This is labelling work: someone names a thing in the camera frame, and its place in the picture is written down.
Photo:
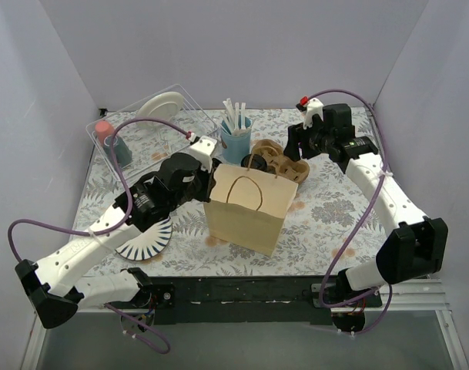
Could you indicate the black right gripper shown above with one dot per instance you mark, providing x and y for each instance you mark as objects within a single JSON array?
[{"x": 293, "y": 142}]

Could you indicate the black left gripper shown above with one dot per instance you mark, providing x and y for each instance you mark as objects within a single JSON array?
[{"x": 209, "y": 183}]

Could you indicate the brown paper takeout bag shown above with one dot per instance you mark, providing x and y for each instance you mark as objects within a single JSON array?
[{"x": 248, "y": 207}]

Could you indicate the black plastic cup lid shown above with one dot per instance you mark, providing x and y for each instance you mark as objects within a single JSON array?
[{"x": 254, "y": 161}]

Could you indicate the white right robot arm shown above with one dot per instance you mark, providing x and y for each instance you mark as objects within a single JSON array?
[{"x": 415, "y": 243}]

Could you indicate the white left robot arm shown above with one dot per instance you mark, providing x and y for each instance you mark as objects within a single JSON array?
[{"x": 56, "y": 285}]

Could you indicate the brown pulp cup carrier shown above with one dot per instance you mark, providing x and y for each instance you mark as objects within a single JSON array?
[{"x": 278, "y": 163}]

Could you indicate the blue cylindrical holder cup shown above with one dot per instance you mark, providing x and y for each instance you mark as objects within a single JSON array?
[{"x": 235, "y": 148}]

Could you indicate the white wrapped straw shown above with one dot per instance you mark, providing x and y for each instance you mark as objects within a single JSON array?
[
  {"x": 237, "y": 117},
  {"x": 242, "y": 116},
  {"x": 231, "y": 116}
]

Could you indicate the blue striped white plate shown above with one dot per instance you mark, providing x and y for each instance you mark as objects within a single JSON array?
[{"x": 149, "y": 244}]

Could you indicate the white ceramic plate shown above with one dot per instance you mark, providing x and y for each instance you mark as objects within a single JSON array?
[{"x": 164, "y": 106}]

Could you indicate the teal plastic cup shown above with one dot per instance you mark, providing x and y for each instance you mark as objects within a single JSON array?
[{"x": 121, "y": 150}]

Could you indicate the floral patterned table mat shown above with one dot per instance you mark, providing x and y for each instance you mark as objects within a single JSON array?
[{"x": 324, "y": 211}]

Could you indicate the pink plastic cup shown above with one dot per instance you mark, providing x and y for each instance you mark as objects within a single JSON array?
[{"x": 104, "y": 131}]

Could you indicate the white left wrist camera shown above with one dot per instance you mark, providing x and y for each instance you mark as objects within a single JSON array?
[{"x": 202, "y": 148}]

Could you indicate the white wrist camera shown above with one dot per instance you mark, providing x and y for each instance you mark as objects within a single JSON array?
[
  {"x": 309, "y": 107},
  {"x": 202, "y": 148}
]

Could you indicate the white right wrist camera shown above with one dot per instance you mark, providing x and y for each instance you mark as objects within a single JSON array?
[{"x": 309, "y": 107}]

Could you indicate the clear wire dish rack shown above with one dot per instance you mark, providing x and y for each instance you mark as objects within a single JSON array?
[{"x": 150, "y": 142}]

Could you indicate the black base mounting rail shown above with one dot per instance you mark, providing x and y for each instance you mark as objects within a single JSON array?
[{"x": 188, "y": 300}]

